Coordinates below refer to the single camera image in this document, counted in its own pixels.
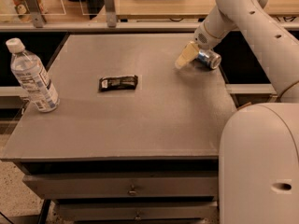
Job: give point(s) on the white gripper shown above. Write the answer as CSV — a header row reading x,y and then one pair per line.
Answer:
x,y
206,38

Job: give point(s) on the left metal bracket post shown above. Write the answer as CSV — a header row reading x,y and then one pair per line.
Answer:
x,y
38,19

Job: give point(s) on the metal bracket post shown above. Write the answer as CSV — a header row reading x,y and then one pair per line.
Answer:
x,y
38,19
110,13

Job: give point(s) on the black snack wrapper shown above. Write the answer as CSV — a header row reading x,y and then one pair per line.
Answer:
x,y
118,83

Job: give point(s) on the grey drawer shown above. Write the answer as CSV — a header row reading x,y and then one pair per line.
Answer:
x,y
116,185
126,211

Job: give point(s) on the lower grey drawer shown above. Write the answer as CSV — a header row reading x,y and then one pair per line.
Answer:
x,y
126,211

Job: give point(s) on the brass upper drawer knob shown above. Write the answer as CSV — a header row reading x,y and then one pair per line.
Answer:
x,y
132,191

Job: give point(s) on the grey drawer cabinet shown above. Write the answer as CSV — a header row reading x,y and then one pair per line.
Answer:
x,y
171,122

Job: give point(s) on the brass drawer knob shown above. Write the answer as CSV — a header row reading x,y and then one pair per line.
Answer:
x,y
132,191
137,217

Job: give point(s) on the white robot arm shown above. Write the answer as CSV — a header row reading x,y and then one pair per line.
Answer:
x,y
259,149

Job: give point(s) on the brass lower drawer knob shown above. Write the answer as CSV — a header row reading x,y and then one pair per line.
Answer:
x,y
137,217

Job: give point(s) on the middle metal bracket post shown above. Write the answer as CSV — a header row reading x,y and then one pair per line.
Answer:
x,y
110,13

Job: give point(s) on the clear plastic water bottle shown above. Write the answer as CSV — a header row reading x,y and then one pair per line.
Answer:
x,y
32,75

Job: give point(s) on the silver blue redbull can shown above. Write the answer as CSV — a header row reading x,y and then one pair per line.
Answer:
x,y
209,58

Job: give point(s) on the upper grey drawer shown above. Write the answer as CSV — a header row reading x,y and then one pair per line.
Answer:
x,y
116,185

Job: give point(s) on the colourful snack bag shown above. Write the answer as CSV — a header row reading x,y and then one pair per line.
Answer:
x,y
16,11

